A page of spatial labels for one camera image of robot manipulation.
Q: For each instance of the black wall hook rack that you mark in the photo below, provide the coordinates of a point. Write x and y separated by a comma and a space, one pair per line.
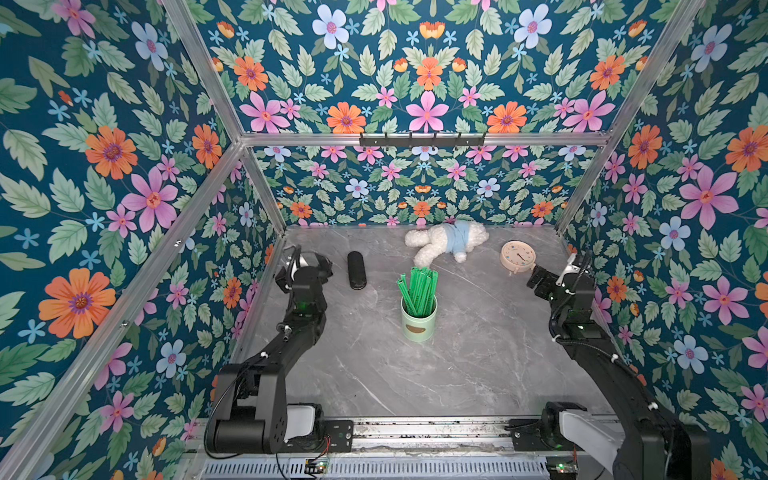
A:
409, 140

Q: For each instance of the white vented cable duct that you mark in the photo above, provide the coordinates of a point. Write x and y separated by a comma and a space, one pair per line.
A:
379, 468

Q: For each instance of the light green storage cup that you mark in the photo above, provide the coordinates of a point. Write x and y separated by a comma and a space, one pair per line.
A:
418, 329

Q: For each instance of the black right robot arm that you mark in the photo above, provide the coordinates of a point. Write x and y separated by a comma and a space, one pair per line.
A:
652, 442

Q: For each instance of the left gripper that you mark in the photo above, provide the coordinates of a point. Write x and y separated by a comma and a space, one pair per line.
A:
324, 272

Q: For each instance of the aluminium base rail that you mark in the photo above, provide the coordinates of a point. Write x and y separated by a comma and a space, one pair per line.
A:
429, 433

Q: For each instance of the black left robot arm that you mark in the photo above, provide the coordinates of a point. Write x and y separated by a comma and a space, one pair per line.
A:
250, 411

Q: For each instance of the bundle of green wrapped straws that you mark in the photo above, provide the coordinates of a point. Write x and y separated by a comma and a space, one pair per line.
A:
418, 292

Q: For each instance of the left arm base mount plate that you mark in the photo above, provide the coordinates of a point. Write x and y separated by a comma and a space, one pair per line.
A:
329, 435

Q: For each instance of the black remote control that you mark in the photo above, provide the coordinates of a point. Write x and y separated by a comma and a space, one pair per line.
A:
356, 270

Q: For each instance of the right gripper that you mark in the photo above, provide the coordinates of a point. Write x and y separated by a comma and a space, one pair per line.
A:
543, 280

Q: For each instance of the white plush teddy bear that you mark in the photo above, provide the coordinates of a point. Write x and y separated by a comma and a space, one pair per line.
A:
457, 239

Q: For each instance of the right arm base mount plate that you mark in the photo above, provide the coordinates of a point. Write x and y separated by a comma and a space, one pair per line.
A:
530, 435

